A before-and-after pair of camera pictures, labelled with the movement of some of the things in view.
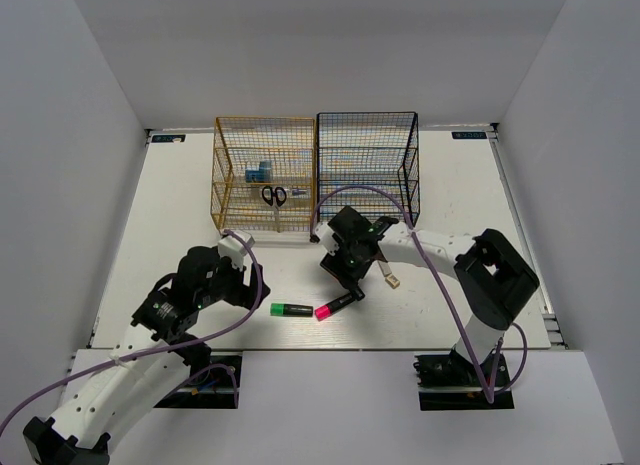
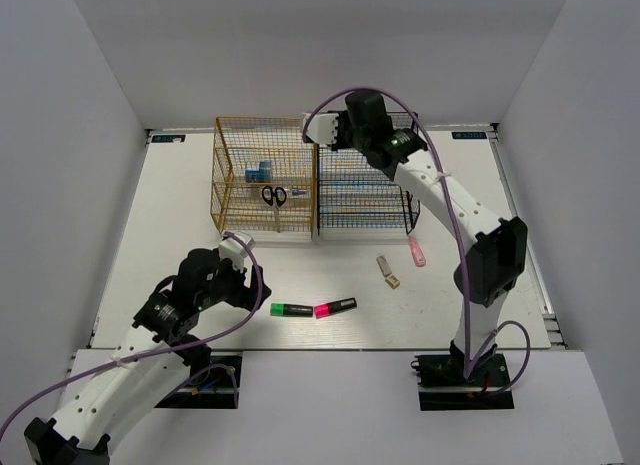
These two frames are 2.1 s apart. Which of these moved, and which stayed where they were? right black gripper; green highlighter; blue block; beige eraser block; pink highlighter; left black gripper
Moved: pink highlighter; right black gripper
Stayed: beige eraser block; green highlighter; left black gripper; blue block
